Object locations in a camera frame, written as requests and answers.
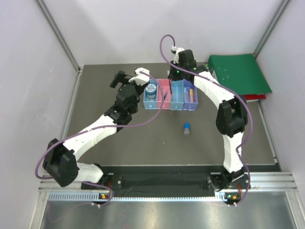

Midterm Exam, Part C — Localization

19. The aluminium front rail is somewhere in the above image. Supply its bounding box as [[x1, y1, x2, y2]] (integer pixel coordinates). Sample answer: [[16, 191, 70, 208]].
[[39, 172, 297, 192]]

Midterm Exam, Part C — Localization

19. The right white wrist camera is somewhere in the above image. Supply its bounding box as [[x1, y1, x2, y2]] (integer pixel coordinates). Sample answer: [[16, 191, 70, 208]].
[[171, 46, 184, 64]]

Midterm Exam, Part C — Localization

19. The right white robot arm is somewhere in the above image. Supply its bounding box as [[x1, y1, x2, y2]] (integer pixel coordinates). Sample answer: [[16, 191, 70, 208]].
[[168, 46, 248, 191]]

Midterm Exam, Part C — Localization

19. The red pen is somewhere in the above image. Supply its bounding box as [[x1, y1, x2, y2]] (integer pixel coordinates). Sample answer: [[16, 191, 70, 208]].
[[169, 81, 173, 95]]

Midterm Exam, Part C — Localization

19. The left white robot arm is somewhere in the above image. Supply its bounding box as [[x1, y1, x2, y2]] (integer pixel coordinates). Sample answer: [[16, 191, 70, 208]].
[[42, 68, 150, 189]]

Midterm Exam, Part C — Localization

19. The purple drawer box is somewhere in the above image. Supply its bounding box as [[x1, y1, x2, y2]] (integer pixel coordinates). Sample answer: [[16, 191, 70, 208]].
[[183, 79, 198, 111]]

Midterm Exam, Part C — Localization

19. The grey blue glue stick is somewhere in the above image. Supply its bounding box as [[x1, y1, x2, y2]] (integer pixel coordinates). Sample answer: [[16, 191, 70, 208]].
[[183, 123, 190, 136]]

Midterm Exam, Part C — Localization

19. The orange highlighter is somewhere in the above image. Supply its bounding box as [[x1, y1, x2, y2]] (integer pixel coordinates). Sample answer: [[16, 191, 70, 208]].
[[189, 88, 194, 103]]

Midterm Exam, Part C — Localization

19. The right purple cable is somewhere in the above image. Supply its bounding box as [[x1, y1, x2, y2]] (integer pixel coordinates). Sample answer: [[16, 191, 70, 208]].
[[159, 34, 254, 207]]

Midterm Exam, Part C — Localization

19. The grey slotted cable duct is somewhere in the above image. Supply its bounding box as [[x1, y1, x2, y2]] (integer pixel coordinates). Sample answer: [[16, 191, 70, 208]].
[[48, 192, 228, 202]]

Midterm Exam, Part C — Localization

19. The purple cable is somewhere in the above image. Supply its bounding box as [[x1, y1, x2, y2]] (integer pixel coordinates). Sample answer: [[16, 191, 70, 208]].
[[159, 34, 254, 207], [35, 70, 165, 222]]

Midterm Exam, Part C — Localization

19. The red folder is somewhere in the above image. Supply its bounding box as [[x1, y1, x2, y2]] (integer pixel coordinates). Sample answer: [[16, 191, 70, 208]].
[[244, 94, 266, 101]]

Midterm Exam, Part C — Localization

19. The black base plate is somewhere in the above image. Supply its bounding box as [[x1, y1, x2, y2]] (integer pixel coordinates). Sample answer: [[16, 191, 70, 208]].
[[97, 173, 249, 191]]

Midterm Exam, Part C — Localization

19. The dark green binder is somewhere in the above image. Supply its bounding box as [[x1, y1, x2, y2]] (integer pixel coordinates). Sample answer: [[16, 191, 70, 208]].
[[208, 54, 272, 95]]

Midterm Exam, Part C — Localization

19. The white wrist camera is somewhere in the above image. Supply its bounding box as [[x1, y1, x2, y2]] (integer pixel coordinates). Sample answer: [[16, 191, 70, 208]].
[[171, 46, 184, 64], [128, 67, 150, 86]]

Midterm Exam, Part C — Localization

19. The blue slime jar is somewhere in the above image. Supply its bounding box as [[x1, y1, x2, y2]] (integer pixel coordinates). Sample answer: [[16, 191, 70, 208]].
[[145, 83, 157, 100]]

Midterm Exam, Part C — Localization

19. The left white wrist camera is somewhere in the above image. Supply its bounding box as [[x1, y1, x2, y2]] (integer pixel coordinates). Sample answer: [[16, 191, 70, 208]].
[[128, 67, 150, 86]]

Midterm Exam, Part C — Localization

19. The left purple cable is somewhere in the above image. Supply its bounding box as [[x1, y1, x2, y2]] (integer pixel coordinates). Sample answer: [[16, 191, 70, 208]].
[[35, 70, 165, 222]]

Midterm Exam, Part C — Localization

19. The pink drawer box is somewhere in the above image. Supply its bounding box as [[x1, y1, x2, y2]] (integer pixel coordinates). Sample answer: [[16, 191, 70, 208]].
[[157, 79, 171, 110]]

